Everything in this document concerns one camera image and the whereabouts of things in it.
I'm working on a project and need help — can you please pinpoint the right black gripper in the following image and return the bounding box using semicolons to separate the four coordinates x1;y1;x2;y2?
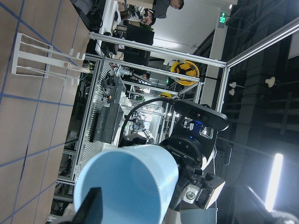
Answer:
119;133;225;209

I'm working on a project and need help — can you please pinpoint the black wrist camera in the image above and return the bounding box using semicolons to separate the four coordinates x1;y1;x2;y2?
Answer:
173;100;229;131

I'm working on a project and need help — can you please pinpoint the light blue cup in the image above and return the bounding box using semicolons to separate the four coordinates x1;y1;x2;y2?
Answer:
74;145;178;224

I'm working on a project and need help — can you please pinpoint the white wire cup rack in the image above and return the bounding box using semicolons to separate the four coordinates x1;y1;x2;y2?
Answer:
11;32;90;86

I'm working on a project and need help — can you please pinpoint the yellow hard hat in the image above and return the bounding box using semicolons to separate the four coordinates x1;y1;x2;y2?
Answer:
170;60;200;86

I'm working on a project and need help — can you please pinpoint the person at desk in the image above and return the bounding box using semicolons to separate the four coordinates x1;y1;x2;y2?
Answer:
141;0;184;26

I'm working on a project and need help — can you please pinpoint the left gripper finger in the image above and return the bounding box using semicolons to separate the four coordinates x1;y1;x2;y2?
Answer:
72;187;103;224

